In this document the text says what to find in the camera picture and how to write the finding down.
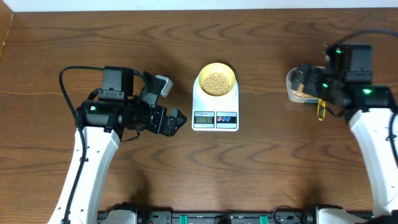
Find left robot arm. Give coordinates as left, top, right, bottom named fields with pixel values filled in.
left=49, top=66, right=187, bottom=224

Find soybeans in bowl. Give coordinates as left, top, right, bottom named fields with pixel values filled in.
left=201, top=72, right=232, bottom=96

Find soybeans pile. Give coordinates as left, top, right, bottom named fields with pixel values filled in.
left=287, top=82, right=314, bottom=98

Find clear plastic container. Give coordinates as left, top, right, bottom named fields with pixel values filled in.
left=286, top=67, right=318, bottom=104

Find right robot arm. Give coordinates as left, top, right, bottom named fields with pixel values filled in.
left=287, top=43, right=397, bottom=222

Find pale yellow bowl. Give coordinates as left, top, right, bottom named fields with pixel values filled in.
left=198, top=63, right=236, bottom=93

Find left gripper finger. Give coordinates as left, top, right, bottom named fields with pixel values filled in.
left=163, top=116, right=183, bottom=136
left=170, top=108, right=187, bottom=128

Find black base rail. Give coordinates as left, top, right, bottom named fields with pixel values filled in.
left=96, top=202, right=374, bottom=224

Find yellow measuring scoop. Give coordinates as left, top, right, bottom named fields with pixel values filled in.
left=317, top=98, right=326, bottom=121

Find white digital kitchen scale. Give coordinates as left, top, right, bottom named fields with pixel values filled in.
left=192, top=77, right=239, bottom=132

